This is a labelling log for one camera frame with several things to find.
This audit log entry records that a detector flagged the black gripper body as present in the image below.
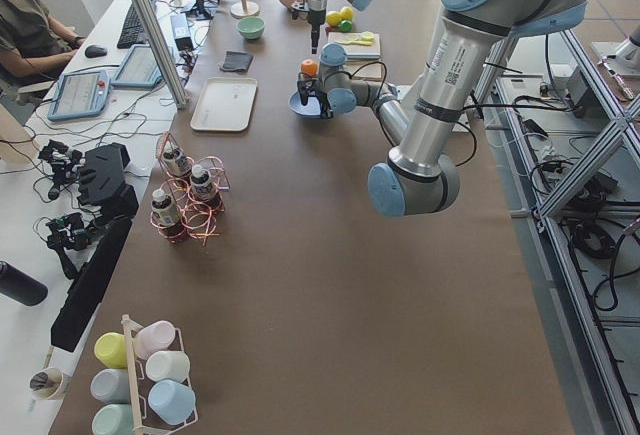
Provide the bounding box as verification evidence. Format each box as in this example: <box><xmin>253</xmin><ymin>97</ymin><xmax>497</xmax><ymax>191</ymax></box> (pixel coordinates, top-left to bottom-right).
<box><xmin>296</xmin><ymin>73</ymin><xmax>333</xmax><ymax>119</ymax></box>
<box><xmin>291</xmin><ymin>0</ymin><xmax>325</xmax><ymax>31</ymax></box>

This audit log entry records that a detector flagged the orange fruit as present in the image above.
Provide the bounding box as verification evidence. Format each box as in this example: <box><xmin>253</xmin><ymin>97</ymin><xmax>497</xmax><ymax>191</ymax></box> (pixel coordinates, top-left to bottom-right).
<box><xmin>300</xmin><ymin>58</ymin><xmax>319</xmax><ymax>77</ymax></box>

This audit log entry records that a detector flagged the blue plate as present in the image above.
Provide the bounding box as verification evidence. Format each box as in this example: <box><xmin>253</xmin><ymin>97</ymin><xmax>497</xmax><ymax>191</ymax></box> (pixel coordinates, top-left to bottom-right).
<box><xmin>288</xmin><ymin>92</ymin><xmax>325</xmax><ymax>119</ymax></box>

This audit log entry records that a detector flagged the yellow lemon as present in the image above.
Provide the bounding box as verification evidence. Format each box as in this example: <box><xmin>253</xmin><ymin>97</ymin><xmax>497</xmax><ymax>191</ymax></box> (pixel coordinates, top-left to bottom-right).
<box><xmin>339</xmin><ymin>6</ymin><xmax>354</xmax><ymax>21</ymax></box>
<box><xmin>325</xmin><ymin>11</ymin><xmax>342</xmax><ymax>27</ymax></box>

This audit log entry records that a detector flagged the green lime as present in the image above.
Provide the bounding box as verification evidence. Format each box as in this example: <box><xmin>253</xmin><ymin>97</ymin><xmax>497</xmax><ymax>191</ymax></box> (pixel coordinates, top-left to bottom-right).
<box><xmin>338</xmin><ymin>20</ymin><xmax>353</xmax><ymax>33</ymax></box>

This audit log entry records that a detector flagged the yellow plastic knife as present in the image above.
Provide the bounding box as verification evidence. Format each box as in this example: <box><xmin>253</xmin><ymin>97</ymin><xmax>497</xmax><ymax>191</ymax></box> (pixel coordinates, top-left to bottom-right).
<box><xmin>335</xmin><ymin>32</ymin><xmax>376</xmax><ymax>46</ymax></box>

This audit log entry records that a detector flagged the green bowl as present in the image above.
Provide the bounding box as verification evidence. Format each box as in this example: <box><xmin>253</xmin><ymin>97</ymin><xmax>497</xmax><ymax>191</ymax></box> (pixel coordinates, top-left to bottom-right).
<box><xmin>236</xmin><ymin>16</ymin><xmax>265</xmax><ymax>41</ymax></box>

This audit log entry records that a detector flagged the wooden cutting board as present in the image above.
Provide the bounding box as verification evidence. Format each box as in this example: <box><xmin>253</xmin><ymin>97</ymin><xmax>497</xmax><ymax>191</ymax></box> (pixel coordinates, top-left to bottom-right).
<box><xmin>328</xmin><ymin>32</ymin><xmax>383</xmax><ymax>81</ymax></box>

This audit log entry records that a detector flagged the wooden cup tree stand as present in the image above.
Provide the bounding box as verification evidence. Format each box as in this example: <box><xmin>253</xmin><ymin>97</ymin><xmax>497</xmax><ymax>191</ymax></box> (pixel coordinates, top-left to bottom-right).
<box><xmin>230</xmin><ymin>0</ymin><xmax>260</xmax><ymax>20</ymax></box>

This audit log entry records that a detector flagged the grey folded cloth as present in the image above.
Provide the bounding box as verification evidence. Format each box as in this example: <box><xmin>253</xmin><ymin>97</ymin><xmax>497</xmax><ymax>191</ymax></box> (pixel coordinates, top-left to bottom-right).
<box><xmin>219</xmin><ymin>50</ymin><xmax>254</xmax><ymax>73</ymax></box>

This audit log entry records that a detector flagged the cream rabbit tray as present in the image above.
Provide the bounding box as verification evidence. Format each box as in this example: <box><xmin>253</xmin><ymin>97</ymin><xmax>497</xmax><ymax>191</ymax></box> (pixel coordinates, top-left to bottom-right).
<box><xmin>190</xmin><ymin>77</ymin><xmax>258</xmax><ymax>132</ymax></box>

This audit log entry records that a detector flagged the tea bottle middle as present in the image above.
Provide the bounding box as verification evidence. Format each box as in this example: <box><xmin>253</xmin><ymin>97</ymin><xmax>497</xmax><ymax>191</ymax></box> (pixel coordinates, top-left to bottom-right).
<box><xmin>190</xmin><ymin>164</ymin><xmax>223</xmax><ymax>212</ymax></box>

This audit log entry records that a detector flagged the tea bottle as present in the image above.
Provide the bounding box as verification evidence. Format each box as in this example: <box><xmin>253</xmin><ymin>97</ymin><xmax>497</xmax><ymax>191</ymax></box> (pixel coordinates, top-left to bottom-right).
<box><xmin>162</xmin><ymin>144</ymin><xmax>191</xmax><ymax>178</ymax></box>
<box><xmin>151</xmin><ymin>188</ymin><xmax>187</xmax><ymax>243</ymax></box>
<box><xmin>190</xmin><ymin>164</ymin><xmax>223</xmax><ymax>212</ymax></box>

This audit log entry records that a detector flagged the tea bottle rear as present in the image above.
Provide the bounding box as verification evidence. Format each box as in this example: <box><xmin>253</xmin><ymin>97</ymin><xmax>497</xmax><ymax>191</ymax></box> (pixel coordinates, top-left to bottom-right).
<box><xmin>162</xmin><ymin>144</ymin><xmax>191</xmax><ymax>178</ymax></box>

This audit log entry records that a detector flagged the black keyboard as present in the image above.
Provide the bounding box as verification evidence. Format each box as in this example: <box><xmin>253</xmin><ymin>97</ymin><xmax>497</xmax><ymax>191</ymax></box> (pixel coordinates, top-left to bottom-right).
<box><xmin>116</xmin><ymin>4</ymin><xmax>145</xmax><ymax>49</ymax></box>

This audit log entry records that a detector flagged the blue teach pendant far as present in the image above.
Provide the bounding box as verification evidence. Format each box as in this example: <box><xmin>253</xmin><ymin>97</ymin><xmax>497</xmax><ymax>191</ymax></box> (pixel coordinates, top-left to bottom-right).
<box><xmin>111</xmin><ymin>44</ymin><xmax>162</xmax><ymax>90</ymax></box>

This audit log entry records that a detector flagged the blue teach pendant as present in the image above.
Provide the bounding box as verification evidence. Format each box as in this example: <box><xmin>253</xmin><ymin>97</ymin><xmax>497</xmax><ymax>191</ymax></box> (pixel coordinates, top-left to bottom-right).
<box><xmin>47</xmin><ymin>69</ymin><xmax>110</xmax><ymax>122</ymax></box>
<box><xmin>111</xmin><ymin>44</ymin><xmax>162</xmax><ymax>90</ymax></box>

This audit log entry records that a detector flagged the tea bottle front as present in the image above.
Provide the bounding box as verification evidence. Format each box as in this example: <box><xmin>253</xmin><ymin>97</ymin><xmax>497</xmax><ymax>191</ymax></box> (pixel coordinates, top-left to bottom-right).
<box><xmin>151</xmin><ymin>188</ymin><xmax>187</xmax><ymax>243</ymax></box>

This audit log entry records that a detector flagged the black computer mouse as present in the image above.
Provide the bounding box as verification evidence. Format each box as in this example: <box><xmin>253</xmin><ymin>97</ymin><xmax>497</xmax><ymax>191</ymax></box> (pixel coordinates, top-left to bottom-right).
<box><xmin>84</xmin><ymin>44</ymin><xmax>108</xmax><ymax>59</ymax></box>

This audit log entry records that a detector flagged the blue teach pendant near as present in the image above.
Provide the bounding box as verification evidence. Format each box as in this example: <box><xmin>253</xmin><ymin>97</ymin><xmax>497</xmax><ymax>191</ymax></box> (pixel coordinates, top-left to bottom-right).
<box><xmin>47</xmin><ymin>69</ymin><xmax>110</xmax><ymax>122</ymax></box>

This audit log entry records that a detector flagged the seated person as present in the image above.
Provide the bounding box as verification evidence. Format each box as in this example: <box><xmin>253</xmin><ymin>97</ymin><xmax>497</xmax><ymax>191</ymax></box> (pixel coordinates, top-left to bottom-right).
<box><xmin>1</xmin><ymin>0</ymin><xmax>85</xmax><ymax>85</ymax></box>

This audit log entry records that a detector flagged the pink cup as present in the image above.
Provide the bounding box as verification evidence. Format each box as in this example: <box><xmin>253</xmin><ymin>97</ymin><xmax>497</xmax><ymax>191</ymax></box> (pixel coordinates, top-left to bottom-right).
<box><xmin>133</xmin><ymin>320</ymin><xmax>175</xmax><ymax>360</ymax></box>

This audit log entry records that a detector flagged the white cup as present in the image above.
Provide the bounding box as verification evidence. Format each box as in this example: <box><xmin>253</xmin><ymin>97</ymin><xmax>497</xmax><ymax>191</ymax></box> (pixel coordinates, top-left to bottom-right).
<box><xmin>145</xmin><ymin>350</ymin><xmax>191</xmax><ymax>383</ymax></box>

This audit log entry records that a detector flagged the yellow cup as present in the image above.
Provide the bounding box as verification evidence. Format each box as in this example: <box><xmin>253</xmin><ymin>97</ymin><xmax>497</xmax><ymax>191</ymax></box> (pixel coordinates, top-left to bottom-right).
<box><xmin>94</xmin><ymin>332</ymin><xmax>127</xmax><ymax>369</ymax></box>

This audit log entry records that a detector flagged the blue cup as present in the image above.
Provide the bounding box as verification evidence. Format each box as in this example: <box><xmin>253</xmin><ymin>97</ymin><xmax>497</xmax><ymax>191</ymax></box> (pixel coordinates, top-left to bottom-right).
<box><xmin>147</xmin><ymin>379</ymin><xmax>196</xmax><ymax>425</ymax></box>

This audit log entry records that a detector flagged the black water bottle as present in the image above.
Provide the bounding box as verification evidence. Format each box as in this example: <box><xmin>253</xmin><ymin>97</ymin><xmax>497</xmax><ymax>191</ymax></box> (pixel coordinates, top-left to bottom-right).
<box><xmin>0</xmin><ymin>261</ymin><xmax>48</xmax><ymax>306</ymax></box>

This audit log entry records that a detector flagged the grey cup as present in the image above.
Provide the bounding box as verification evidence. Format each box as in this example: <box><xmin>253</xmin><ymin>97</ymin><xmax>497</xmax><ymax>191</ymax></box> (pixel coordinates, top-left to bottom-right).
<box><xmin>90</xmin><ymin>368</ymin><xmax>130</xmax><ymax>404</ymax></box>

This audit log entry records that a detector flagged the mint green cup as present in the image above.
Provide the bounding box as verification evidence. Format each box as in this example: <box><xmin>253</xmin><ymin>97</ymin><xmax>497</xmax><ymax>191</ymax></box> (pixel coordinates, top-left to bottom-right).
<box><xmin>91</xmin><ymin>404</ymin><xmax>134</xmax><ymax>435</ymax></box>

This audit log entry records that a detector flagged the paper cup with utensils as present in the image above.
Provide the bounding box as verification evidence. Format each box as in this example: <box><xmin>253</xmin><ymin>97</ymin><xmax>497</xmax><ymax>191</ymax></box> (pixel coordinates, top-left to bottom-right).
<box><xmin>29</xmin><ymin>367</ymin><xmax>71</xmax><ymax>401</ymax></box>

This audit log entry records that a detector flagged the copper wire bottle rack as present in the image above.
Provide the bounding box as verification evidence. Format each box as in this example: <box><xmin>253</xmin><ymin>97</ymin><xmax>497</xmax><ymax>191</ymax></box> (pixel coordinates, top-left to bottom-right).
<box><xmin>149</xmin><ymin>132</ymin><xmax>230</xmax><ymax>245</ymax></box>

